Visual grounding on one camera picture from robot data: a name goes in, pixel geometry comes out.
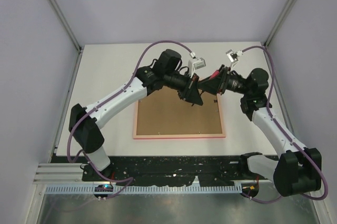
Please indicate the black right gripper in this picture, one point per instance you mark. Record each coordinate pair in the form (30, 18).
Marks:
(218, 85)

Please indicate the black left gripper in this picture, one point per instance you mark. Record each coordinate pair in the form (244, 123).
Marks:
(191, 93)

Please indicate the red handled screwdriver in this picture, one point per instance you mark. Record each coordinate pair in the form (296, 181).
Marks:
(211, 83)

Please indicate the pink picture frame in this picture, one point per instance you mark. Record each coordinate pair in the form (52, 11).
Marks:
(162, 115)

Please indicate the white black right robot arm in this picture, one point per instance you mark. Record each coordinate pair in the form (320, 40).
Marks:
(298, 169)

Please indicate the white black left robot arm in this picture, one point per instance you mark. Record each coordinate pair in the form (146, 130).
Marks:
(86, 122)

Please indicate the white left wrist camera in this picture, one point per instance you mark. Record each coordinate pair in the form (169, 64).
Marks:
(194, 64)

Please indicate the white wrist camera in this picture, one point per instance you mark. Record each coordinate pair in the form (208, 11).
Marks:
(194, 64)
(233, 57)

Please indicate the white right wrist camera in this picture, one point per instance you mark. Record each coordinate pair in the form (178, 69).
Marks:
(233, 57)

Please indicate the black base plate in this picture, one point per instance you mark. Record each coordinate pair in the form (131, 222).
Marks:
(178, 171)

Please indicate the white slotted cable duct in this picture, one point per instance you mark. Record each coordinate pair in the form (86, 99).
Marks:
(135, 190)

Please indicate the left aluminium corner post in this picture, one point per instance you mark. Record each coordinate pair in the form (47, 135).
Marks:
(57, 10)

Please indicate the aluminium corner post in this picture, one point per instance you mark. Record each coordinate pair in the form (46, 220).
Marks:
(57, 10)
(286, 9)

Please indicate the right aluminium corner post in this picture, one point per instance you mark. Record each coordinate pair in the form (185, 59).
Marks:
(286, 9)

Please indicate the aluminium front rail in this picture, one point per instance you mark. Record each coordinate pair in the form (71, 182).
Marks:
(62, 173)

